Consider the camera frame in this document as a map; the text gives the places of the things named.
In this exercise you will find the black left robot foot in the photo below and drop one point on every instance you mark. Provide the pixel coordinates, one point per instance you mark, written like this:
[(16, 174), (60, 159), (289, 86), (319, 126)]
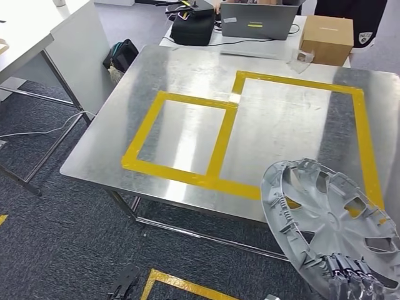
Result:
[(124, 281)]

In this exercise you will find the black carrying case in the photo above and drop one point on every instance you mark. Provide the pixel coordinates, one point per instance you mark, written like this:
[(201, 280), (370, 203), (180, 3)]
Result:
[(192, 31)]

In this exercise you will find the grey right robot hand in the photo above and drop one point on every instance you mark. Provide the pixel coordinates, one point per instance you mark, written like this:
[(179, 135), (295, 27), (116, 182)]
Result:
[(353, 285)]

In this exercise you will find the clear plastic wrapper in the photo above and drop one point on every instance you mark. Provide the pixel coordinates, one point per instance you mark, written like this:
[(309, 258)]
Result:
[(300, 62)]

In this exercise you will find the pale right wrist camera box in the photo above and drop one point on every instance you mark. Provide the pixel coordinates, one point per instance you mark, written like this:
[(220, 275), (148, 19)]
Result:
[(272, 298)]

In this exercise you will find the steel workbench table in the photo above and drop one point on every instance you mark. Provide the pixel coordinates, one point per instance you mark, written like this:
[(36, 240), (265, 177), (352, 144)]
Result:
[(187, 66)]

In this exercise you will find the black remote controller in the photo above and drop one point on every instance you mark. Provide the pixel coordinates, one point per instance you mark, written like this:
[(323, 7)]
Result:
[(200, 7)]

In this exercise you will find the white desk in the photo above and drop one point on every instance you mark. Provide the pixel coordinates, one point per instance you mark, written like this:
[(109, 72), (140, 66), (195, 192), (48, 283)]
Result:
[(250, 47)]

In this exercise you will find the grey laptop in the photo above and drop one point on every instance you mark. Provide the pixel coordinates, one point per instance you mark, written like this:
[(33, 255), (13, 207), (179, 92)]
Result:
[(259, 20)]

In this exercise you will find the yellow floor tape square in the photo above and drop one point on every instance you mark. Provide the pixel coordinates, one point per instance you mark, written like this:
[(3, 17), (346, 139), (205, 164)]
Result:
[(2, 219), (175, 283)]

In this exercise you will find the pale fluffy tassel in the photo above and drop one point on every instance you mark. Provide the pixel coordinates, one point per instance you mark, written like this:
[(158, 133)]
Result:
[(115, 74)]

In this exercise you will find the black bag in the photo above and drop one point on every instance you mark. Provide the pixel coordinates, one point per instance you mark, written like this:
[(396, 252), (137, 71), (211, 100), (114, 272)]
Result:
[(124, 54)]

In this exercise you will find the brown cardboard box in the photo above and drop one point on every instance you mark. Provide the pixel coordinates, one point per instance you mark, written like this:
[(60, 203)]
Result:
[(326, 41)]

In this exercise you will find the grey plastic wheel hubcap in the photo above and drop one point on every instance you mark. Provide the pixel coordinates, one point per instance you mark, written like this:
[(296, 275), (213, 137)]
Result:
[(331, 219)]

